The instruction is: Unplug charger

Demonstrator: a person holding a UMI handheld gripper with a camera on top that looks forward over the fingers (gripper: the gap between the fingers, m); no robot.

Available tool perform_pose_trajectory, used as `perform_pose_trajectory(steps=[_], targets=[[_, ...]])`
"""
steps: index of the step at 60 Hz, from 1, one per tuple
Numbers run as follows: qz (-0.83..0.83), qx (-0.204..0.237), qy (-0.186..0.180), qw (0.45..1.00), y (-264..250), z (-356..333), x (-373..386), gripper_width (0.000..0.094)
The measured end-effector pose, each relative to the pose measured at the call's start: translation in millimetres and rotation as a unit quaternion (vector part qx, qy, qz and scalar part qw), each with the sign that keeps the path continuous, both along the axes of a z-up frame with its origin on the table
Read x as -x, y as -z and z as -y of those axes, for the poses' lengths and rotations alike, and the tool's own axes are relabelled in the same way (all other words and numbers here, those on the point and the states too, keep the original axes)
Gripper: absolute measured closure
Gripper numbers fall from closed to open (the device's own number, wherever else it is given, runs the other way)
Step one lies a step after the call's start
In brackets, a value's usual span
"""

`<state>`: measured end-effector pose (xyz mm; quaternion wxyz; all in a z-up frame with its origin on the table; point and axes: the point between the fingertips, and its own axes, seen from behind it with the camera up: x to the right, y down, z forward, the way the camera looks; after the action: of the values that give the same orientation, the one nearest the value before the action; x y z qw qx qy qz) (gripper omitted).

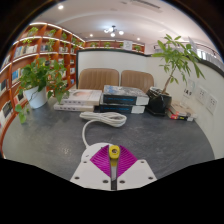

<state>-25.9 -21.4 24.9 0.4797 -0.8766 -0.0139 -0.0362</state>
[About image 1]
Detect white window curtain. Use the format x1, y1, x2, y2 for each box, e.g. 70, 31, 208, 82
196, 46, 224, 69

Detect white wall socket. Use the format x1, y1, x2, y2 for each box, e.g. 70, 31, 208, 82
205, 94, 219, 115
196, 85, 209, 105

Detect yellow and white charger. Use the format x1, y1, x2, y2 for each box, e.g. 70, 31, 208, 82
108, 144, 121, 183

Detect white framed notice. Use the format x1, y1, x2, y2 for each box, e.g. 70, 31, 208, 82
123, 39, 134, 51

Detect white standing sign board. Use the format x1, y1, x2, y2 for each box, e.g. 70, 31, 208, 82
188, 36, 200, 54

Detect ceiling lamp with round bulbs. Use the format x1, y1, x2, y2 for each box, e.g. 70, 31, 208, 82
103, 24, 125, 38

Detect recessed ceiling lights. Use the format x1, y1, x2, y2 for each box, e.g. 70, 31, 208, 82
56, 3, 143, 43

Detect thin white book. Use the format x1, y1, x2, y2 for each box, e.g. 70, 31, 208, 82
53, 101, 96, 113

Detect tall plant in black pot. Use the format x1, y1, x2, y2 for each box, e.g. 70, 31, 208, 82
145, 33, 206, 117

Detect beige printed book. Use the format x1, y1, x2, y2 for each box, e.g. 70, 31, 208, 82
169, 100, 198, 119

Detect leafy plant in white pot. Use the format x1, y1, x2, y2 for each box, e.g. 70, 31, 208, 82
13, 57, 71, 125

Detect orange wooden bookshelf unit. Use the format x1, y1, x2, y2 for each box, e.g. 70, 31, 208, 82
0, 21, 146, 158

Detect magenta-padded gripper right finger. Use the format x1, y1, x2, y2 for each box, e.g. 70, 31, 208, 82
116, 145, 158, 192

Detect clear acrylic sign holder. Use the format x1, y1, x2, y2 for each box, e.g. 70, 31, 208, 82
183, 78, 196, 100

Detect white book with face print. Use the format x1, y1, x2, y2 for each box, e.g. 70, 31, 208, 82
59, 88, 103, 107

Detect red book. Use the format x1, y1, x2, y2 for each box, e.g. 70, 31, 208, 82
166, 109, 195, 123

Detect tan padded chair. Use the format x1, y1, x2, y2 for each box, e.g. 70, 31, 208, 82
120, 69, 155, 94
77, 67, 120, 92

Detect white coiled power cable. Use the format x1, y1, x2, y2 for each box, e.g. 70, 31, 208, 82
79, 111, 128, 149

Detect thick dark blue book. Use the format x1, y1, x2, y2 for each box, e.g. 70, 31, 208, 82
99, 84, 150, 107

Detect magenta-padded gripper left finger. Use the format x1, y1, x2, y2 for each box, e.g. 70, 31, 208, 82
69, 143, 114, 192

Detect thin dark blue book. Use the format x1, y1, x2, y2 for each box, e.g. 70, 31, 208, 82
98, 103, 146, 115

